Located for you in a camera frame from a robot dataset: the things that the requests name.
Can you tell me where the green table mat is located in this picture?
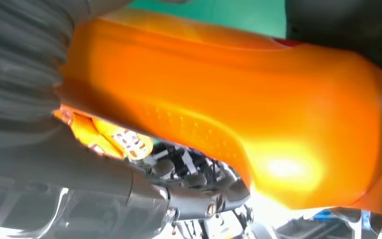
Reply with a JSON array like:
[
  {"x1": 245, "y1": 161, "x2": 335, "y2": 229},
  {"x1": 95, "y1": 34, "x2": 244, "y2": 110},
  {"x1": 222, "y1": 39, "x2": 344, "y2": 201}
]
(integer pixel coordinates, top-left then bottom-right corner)
[{"x1": 127, "y1": 0, "x2": 287, "y2": 39}]

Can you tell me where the orange bottle, clear blue cap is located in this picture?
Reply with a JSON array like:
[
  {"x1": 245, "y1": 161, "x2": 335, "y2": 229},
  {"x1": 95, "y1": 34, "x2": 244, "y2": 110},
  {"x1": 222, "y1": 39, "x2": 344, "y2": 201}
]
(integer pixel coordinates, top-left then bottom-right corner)
[{"x1": 54, "y1": 109, "x2": 123, "y2": 160}]

